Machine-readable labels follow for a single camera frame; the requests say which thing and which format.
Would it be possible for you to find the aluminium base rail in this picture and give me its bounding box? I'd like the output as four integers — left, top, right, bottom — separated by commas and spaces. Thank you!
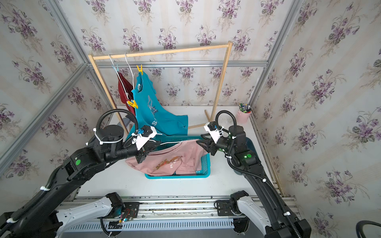
52, 194, 301, 233

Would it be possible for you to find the white hanger of teal shirt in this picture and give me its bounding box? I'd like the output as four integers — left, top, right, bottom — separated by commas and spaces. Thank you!
124, 52, 135, 89

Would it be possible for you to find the pink t-shirt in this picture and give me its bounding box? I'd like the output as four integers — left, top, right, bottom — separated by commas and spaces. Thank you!
126, 140, 207, 177

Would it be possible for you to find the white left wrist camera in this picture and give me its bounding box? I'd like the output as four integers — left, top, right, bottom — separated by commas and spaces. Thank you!
132, 125, 157, 150

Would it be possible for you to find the white wire hanger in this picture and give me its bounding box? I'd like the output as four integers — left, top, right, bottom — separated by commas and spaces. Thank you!
154, 135, 202, 145

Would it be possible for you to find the pink pen cup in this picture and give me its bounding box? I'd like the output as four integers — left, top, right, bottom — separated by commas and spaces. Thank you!
236, 103, 252, 124

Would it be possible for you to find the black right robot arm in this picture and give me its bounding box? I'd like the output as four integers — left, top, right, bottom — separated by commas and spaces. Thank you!
197, 110, 312, 238

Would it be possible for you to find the teal perforated plastic basket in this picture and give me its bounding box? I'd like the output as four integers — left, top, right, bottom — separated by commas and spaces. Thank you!
140, 138, 210, 179

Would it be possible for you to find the yellow clothespin teal shirt top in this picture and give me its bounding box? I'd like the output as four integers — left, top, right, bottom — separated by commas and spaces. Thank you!
137, 65, 144, 75

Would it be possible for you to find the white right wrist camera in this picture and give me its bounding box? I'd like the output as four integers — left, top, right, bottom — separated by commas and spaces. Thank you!
204, 121, 223, 144

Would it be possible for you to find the wooden clothes rack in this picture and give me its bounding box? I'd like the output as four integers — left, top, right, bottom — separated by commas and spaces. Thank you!
88, 41, 233, 122

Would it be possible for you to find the dark teal plastic tub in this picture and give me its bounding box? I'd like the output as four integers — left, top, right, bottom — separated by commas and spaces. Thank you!
246, 137, 259, 160

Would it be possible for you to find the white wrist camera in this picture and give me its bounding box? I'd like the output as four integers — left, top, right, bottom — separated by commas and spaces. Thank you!
132, 125, 157, 150
204, 121, 223, 144

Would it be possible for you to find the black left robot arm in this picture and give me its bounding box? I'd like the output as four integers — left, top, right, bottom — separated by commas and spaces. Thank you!
1, 109, 159, 238

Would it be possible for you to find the white hanger of red shirt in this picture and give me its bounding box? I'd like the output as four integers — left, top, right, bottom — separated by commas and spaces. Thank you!
108, 55, 129, 100

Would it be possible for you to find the yellow clothespin teal shirt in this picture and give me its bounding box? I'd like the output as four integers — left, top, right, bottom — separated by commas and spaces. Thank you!
127, 100, 139, 109
137, 65, 144, 75

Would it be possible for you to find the dark red t-shirt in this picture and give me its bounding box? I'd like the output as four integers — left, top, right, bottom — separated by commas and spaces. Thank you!
118, 72, 136, 115

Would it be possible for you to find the teal t-shirt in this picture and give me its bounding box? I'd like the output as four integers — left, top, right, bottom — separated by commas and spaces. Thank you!
132, 72, 189, 136

